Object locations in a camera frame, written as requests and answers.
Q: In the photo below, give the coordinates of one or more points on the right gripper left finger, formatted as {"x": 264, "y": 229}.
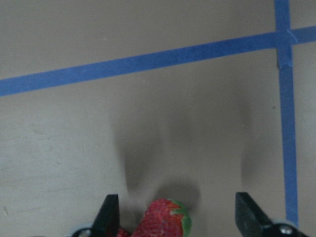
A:
{"x": 106, "y": 223}

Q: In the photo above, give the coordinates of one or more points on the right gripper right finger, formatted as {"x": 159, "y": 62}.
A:
{"x": 250, "y": 219}

